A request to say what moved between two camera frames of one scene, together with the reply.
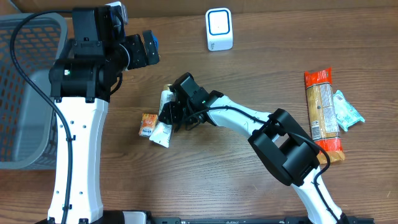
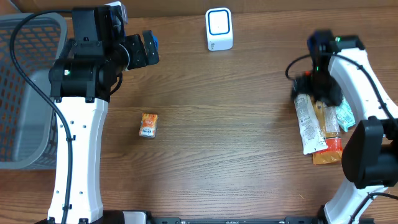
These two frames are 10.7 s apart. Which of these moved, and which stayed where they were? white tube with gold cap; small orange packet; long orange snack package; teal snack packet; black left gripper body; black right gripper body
Moved: white tube with gold cap; black right gripper body
Stayed: black left gripper body; teal snack packet; long orange snack package; small orange packet
